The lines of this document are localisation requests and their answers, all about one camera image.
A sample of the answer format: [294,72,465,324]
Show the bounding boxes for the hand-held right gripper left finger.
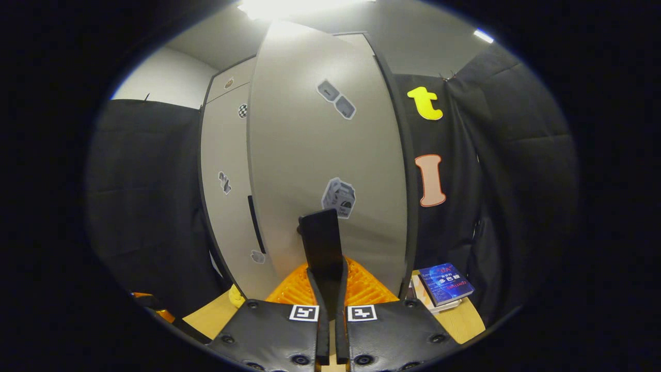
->
[206,262,331,372]

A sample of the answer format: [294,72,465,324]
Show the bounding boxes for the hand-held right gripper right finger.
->
[335,257,462,372]

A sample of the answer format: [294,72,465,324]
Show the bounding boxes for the white double-door shoe cabinet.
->
[198,31,419,301]

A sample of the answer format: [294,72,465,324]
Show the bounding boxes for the white cabinet drawer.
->
[207,56,257,104]

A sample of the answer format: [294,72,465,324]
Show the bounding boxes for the yellow plush toy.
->
[228,283,247,309]

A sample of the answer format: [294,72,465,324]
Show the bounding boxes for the white-edged book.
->
[411,271,463,315]

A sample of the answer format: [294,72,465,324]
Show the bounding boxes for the blue book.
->
[417,262,476,307]

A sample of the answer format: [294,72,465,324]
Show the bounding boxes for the black backdrop cloth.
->
[85,41,579,331]

